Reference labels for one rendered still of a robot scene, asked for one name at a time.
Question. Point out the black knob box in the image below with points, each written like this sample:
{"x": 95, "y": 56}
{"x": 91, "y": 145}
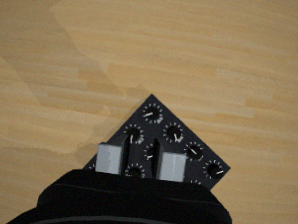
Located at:
{"x": 204, "y": 170}

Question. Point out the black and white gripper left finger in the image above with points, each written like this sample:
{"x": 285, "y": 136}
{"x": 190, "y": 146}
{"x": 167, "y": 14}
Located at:
{"x": 110, "y": 158}

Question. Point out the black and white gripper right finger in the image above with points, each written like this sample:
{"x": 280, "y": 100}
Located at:
{"x": 172, "y": 163}

